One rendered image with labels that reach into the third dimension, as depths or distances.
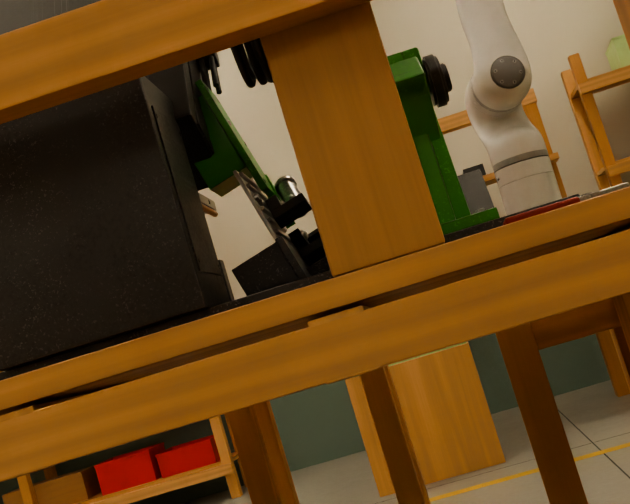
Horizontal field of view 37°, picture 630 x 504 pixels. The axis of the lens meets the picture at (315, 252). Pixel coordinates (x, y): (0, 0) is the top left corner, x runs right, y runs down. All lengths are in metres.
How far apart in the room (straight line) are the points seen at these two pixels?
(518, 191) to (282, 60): 0.95
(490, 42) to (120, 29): 1.06
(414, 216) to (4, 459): 0.58
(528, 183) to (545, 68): 5.29
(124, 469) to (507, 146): 5.30
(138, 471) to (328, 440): 1.40
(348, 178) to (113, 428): 0.41
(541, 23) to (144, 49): 6.33
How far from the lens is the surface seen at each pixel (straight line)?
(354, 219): 1.13
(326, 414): 7.14
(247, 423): 1.93
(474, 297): 1.12
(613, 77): 6.67
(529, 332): 1.91
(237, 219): 7.26
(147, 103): 1.32
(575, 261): 1.13
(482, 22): 2.10
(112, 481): 7.01
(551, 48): 7.34
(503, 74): 2.01
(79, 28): 1.19
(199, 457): 6.79
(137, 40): 1.17
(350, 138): 1.14
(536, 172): 2.03
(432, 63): 1.35
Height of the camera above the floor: 0.80
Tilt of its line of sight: 6 degrees up
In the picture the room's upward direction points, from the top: 17 degrees counter-clockwise
